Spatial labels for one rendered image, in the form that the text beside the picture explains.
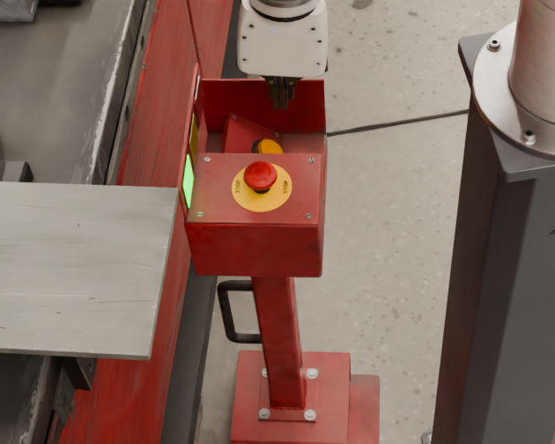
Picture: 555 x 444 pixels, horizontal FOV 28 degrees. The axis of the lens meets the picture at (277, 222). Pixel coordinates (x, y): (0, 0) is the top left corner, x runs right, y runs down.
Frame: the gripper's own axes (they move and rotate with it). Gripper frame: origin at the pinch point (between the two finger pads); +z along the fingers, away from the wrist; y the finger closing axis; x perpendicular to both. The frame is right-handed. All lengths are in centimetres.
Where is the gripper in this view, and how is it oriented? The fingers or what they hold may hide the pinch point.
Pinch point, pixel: (281, 89)
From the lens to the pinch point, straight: 132.7
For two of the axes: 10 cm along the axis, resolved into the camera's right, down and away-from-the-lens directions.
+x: 0.6, -8.2, 5.7
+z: -0.1, 5.7, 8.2
